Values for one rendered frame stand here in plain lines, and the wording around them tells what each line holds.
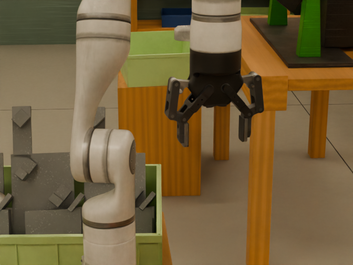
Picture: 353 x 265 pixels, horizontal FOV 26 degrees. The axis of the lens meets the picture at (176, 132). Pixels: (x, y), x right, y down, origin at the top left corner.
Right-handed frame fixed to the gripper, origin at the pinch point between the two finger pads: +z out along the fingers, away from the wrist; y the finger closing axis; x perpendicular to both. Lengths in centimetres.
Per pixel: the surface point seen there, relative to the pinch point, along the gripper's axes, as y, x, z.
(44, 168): -20, 71, 30
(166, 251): 8, 62, 51
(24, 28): 14, 685, 112
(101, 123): -5, 75, 21
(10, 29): -1, 687, 113
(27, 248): -27, 44, 37
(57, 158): -17, 72, 28
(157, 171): 8, 72, 34
